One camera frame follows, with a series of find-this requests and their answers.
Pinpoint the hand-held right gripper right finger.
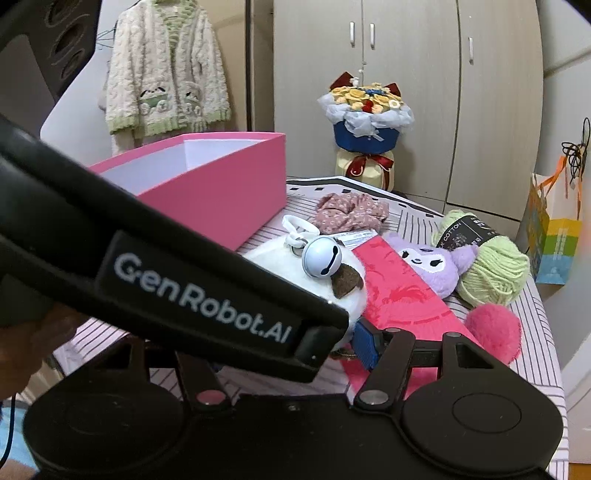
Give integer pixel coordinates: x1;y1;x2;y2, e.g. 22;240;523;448
352;318;497;414

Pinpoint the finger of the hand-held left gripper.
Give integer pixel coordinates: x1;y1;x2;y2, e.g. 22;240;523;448
286;288;350;384

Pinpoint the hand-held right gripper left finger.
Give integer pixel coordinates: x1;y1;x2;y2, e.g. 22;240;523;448
124;340;229;414

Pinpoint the white plush toy with bell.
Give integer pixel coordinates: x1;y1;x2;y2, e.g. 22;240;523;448
242;215;368;358

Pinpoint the pink cardboard box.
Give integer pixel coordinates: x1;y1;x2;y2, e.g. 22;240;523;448
88;132;287;252

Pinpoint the purple plush toy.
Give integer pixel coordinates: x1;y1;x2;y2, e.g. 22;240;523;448
383;231;481;300

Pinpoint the person's left hand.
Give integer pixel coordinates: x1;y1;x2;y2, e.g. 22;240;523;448
0;305;88;408

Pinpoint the white paper label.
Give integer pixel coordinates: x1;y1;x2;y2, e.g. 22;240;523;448
330;229;380;248

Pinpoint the pink pom-pom plush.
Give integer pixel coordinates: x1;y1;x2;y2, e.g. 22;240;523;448
464;305;522;365

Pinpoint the pink floral scrunchie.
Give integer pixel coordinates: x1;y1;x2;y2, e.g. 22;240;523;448
315;193;390;234

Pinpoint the green yarn ball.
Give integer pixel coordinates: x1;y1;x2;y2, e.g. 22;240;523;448
431;210;531;308

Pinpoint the cream fluffy cardigan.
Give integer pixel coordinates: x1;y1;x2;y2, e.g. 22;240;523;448
99;0;232;155

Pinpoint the blue cloth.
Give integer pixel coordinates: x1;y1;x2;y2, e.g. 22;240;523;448
0;404;34;464

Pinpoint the yellow flower bouquet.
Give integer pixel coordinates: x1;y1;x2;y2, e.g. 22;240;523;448
318;71;414;192

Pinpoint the colourful paper gift bag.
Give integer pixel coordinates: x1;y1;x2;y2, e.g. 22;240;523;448
526;154;583;284

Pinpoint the beige wardrobe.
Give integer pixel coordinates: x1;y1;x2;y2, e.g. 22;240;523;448
272;0;546;232

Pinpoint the black cable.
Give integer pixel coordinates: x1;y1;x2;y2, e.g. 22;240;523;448
561;117;591;190

